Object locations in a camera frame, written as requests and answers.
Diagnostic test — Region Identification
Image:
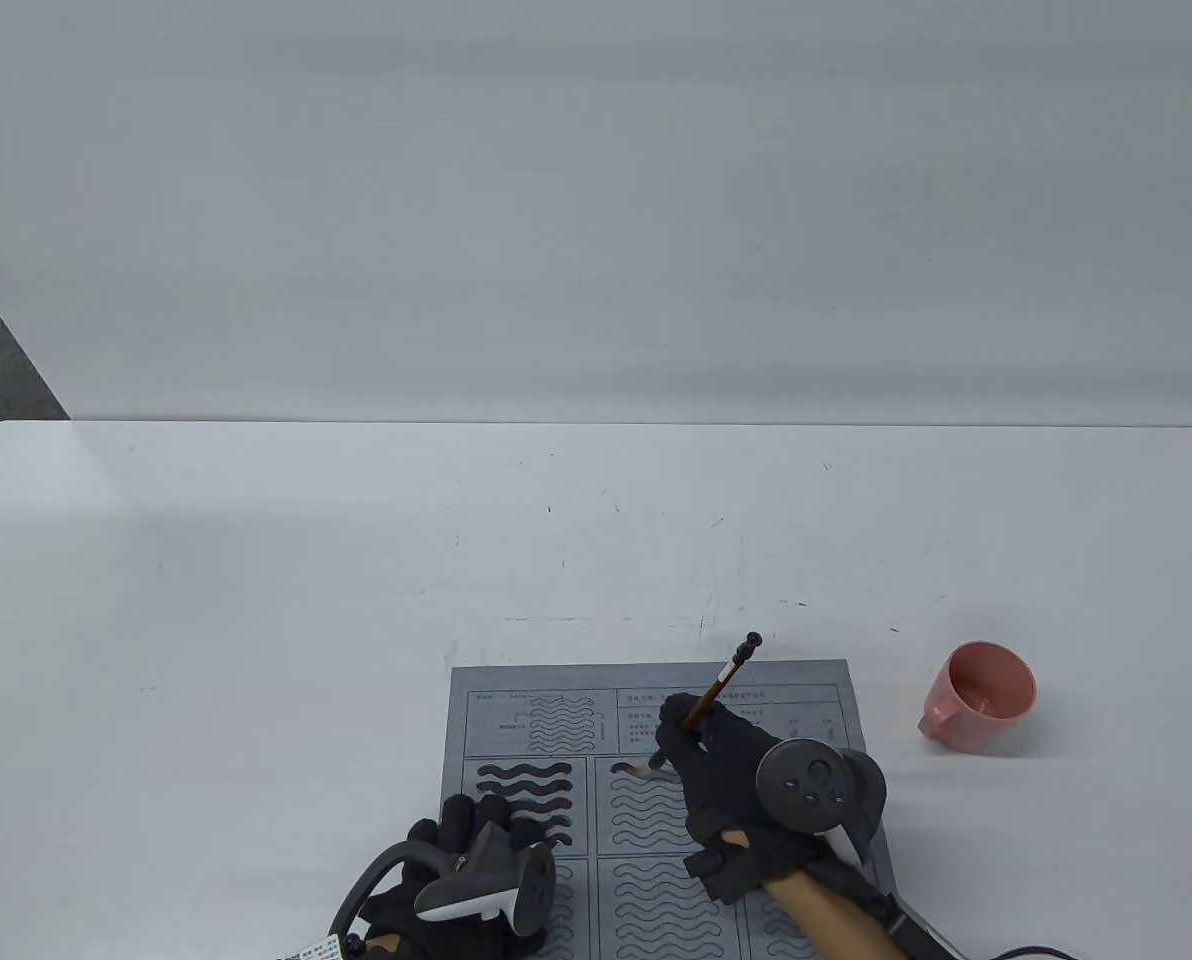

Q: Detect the person's left hand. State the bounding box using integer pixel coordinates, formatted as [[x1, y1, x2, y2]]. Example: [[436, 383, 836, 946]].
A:
[[361, 795, 557, 960]]

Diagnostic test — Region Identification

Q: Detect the person's right hand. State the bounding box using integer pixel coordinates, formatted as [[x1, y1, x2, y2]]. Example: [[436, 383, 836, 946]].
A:
[[656, 693, 837, 906]]

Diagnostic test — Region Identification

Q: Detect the brown black Chinese brush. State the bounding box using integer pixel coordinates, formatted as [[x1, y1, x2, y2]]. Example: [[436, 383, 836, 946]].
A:
[[634, 632, 764, 780]]

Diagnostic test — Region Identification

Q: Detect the grey water writing practice cloth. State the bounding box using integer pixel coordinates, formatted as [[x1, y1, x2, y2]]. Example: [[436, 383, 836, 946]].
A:
[[449, 658, 909, 960]]

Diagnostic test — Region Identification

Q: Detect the person's right forearm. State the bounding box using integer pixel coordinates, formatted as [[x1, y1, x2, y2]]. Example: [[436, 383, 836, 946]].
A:
[[761, 866, 913, 960]]

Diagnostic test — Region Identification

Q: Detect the grey white left wrist controller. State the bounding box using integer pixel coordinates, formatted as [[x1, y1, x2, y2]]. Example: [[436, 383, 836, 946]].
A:
[[330, 820, 558, 943]]

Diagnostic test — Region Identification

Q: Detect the black right wrist controller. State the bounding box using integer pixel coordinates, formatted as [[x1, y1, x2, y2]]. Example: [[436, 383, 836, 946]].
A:
[[755, 738, 888, 869]]

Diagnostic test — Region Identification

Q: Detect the pink cup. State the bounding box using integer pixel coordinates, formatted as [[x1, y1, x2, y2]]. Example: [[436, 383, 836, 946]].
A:
[[918, 642, 1038, 757]]

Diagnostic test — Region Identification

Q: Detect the white backdrop board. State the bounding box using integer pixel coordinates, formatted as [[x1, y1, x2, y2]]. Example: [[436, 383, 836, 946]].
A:
[[0, 0, 1192, 427]]

